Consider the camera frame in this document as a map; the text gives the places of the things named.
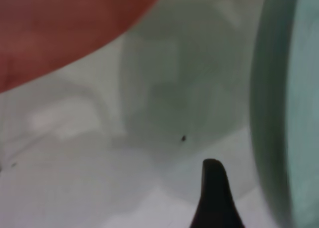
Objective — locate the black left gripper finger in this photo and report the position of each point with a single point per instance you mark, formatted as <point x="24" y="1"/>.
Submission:
<point x="214" y="195"/>

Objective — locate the pink round plate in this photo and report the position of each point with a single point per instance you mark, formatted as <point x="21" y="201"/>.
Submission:
<point x="62" y="26"/>

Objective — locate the green round plate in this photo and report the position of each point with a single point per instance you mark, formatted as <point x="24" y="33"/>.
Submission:
<point x="274" y="88"/>

